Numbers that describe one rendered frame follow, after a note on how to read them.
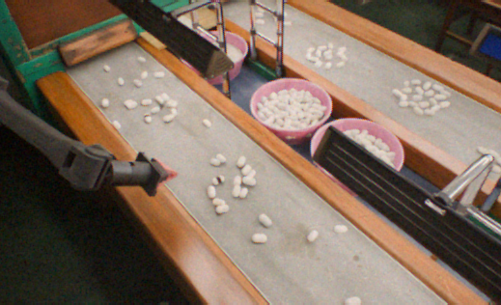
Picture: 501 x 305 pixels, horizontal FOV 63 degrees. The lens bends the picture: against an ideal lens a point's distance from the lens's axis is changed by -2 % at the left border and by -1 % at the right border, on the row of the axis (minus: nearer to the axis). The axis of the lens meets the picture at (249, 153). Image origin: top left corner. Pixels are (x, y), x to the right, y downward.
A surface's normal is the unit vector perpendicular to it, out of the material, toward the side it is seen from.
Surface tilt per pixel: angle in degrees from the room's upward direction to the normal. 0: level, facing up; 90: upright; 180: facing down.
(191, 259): 0
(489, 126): 0
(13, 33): 90
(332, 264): 0
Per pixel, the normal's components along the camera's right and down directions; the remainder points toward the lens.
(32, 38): 0.63, 0.54
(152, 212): -0.04, -0.69
